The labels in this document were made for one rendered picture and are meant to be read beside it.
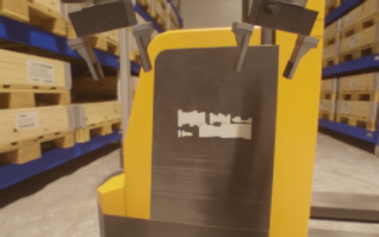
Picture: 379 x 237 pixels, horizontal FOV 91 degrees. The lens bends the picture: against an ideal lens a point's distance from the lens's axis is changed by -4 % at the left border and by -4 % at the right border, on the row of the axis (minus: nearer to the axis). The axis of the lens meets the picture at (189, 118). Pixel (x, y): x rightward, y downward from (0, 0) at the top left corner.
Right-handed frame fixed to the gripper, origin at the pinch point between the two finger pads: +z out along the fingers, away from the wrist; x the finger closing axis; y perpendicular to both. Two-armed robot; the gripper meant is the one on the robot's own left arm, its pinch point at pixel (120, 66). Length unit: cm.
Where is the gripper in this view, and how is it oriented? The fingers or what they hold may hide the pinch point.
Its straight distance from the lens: 51.3
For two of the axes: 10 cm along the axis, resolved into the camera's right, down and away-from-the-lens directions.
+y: 1.2, -5.1, 8.5
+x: -9.8, 1.0, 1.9
